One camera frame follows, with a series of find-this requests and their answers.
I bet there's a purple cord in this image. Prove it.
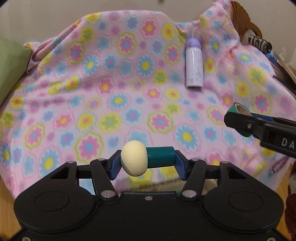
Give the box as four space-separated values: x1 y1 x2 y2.
272 158 292 173

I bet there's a green printed cushion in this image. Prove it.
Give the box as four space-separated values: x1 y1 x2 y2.
0 38 31 105

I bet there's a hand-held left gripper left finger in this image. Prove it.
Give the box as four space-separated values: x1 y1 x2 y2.
50 149 124 200

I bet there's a green tape roll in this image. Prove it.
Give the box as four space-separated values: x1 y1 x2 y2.
228 103 253 138

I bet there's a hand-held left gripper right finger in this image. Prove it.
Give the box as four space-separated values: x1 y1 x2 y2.
174 149 247 200

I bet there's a zebra striped pouch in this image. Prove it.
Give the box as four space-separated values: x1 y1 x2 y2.
247 35 272 52

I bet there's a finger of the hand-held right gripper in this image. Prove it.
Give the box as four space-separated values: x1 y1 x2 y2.
224 111 264 145
251 113 296 127

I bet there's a white bottle purple cap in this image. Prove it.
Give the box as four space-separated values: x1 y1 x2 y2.
186 37 204 88

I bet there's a pink floral fleece blanket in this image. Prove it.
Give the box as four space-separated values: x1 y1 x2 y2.
0 1 289 193

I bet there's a brown wooden folding fan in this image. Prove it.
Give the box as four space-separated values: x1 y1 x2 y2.
231 1 263 44

